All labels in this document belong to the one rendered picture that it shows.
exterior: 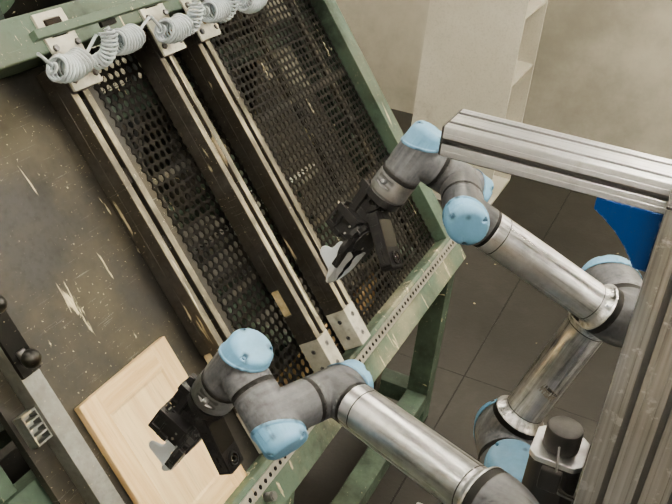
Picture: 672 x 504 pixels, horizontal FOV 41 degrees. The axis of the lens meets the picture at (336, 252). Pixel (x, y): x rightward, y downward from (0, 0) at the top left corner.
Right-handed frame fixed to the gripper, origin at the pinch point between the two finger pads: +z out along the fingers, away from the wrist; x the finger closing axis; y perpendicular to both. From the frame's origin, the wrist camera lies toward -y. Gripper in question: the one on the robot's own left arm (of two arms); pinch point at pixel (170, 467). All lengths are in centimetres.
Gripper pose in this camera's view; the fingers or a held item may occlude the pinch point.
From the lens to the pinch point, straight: 162.7
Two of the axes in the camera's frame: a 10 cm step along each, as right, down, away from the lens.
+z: -5.1, 6.3, 5.9
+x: -4.4, 4.0, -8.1
